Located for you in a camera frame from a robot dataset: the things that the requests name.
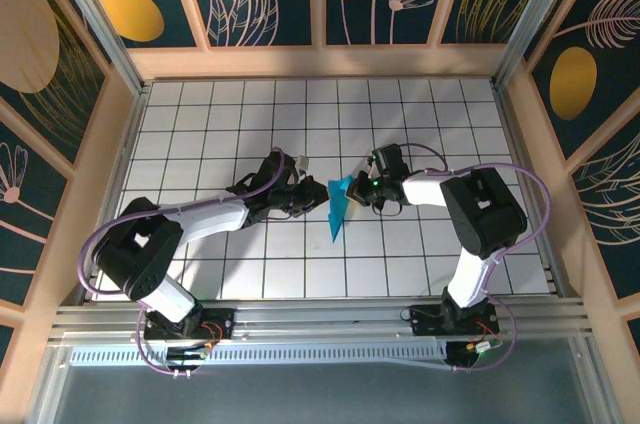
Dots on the blue paper sheet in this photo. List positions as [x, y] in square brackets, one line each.
[337, 209]

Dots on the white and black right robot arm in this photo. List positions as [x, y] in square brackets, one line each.
[482, 211]

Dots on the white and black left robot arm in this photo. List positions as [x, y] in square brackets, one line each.
[135, 254]

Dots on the black right controller box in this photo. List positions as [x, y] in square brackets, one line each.
[462, 354]

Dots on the black controller box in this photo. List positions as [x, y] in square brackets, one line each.
[462, 354]
[187, 356]

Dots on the black left controller box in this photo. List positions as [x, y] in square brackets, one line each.
[187, 356]

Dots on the aluminium frame rail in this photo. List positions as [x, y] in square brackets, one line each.
[320, 319]

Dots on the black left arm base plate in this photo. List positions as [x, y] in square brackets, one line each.
[225, 316]

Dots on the aluminium table side rail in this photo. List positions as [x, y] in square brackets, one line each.
[516, 144]
[128, 144]

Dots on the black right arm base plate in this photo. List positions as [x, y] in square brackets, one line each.
[425, 319]

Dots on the aluminium corner post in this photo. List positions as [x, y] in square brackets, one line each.
[99, 19]
[538, 9]

